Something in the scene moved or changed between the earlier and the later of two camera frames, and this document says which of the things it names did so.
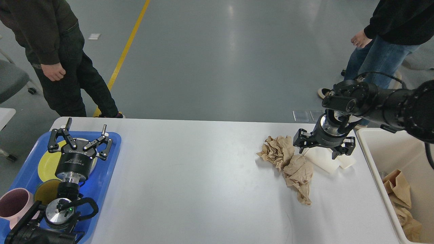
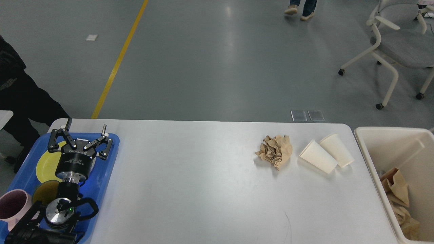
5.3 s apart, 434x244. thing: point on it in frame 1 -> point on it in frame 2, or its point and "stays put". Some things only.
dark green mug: [46, 191] stays put
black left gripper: [73, 165] stays put
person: [50, 32] -> [27, 109]
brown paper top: [277, 150] stays put
